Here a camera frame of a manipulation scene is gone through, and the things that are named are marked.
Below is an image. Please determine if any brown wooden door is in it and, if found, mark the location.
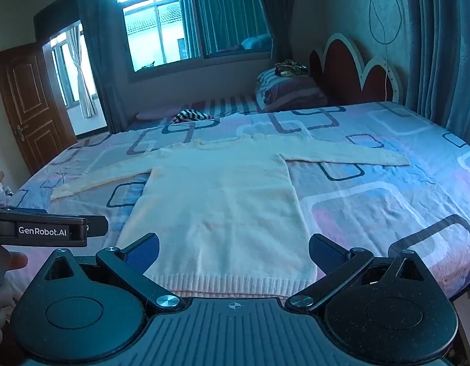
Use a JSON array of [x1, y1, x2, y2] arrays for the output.
[[0, 42, 77, 176]]

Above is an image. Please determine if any red white headboard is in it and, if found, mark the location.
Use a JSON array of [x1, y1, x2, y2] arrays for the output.
[[309, 34, 403, 105]]

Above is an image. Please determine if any gold patterned cloth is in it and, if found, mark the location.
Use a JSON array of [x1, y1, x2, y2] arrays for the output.
[[275, 60, 308, 77]]

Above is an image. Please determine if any patterned bedsheet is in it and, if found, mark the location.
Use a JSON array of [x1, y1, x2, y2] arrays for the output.
[[8, 101, 470, 313]]

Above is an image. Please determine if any sliding glass window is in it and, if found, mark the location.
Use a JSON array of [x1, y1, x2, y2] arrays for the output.
[[115, 0, 276, 73]]

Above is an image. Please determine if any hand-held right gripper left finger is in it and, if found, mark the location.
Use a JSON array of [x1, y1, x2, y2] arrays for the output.
[[41, 232, 186, 311]]

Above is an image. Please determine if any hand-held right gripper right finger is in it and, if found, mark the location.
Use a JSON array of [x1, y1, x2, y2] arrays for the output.
[[286, 232, 430, 311]]

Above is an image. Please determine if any white knit sweater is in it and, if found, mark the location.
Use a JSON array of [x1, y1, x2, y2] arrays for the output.
[[50, 134, 411, 299]]

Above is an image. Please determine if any striped pillow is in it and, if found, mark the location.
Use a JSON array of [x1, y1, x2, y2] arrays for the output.
[[257, 68, 329, 113]]

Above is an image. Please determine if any black white red striped cloth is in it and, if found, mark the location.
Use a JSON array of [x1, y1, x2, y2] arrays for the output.
[[170, 109, 216, 124]]

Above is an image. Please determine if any pink striped mattress sheet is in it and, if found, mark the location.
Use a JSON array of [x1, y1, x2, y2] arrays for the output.
[[126, 93, 266, 132]]

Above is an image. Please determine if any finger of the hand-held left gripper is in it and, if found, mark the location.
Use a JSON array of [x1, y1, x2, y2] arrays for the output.
[[86, 215, 108, 238]]

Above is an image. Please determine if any person's left hand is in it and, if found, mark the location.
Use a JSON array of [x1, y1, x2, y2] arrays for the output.
[[0, 245, 29, 347]]

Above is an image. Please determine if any black hanging cable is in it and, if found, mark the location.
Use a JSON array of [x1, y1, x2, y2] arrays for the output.
[[368, 0, 403, 45]]

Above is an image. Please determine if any dark blue curtain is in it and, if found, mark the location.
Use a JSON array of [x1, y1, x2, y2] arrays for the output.
[[404, 0, 470, 138], [75, 0, 129, 134], [250, 0, 297, 65]]

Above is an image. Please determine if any white tied curtain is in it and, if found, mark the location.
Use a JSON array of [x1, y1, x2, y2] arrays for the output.
[[65, 27, 96, 119]]

